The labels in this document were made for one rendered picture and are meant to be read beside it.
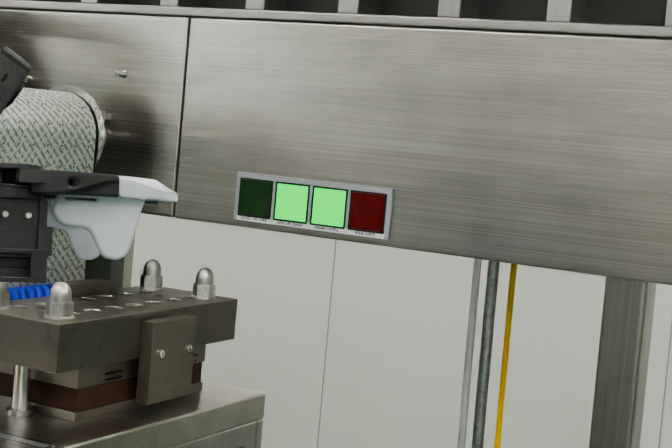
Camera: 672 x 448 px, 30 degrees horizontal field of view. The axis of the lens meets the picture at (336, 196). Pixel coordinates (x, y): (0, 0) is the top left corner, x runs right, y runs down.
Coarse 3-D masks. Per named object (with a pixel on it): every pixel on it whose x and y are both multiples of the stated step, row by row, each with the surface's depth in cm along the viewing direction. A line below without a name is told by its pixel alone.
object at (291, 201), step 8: (280, 184) 178; (288, 184) 177; (280, 192) 178; (288, 192) 177; (296, 192) 176; (304, 192) 176; (280, 200) 178; (288, 200) 177; (296, 200) 176; (304, 200) 176; (280, 208) 178; (288, 208) 177; (296, 208) 176; (304, 208) 176; (280, 216) 178; (288, 216) 177; (296, 216) 176; (304, 216) 176
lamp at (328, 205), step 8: (320, 192) 175; (328, 192) 174; (336, 192) 174; (344, 192) 173; (320, 200) 175; (328, 200) 174; (336, 200) 174; (344, 200) 173; (320, 208) 175; (328, 208) 174; (336, 208) 174; (344, 208) 173; (312, 216) 175; (320, 216) 175; (328, 216) 174; (336, 216) 174; (328, 224) 174; (336, 224) 174
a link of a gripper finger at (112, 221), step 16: (128, 192) 89; (144, 192) 90; (160, 192) 91; (64, 208) 88; (80, 208) 88; (96, 208) 88; (112, 208) 89; (128, 208) 89; (64, 224) 88; (80, 224) 88; (96, 224) 88; (112, 224) 89; (128, 224) 89; (96, 240) 88; (112, 240) 89; (128, 240) 89; (112, 256) 89
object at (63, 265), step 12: (48, 168) 176; (60, 168) 178; (72, 168) 180; (84, 168) 182; (60, 240) 179; (60, 252) 180; (72, 252) 182; (48, 264) 178; (60, 264) 180; (72, 264) 182; (84, 264) 185; (48, 276) 178; (60, 276) 180; (72, 276) 183; (84, 276) 185
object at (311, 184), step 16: (240, 176) 181; (256, 176) 180; (272, 176) 178; (240, 192) 181; (272, 192) 178; (352, 192) 172; (368, 192) 171; (384, 192) 170; (272, 208) 178; (384, 208) 170; (272, 224) 178; (288, 224) 177; (304, 224) 176; (320, 224) 175; (384, 224) 170
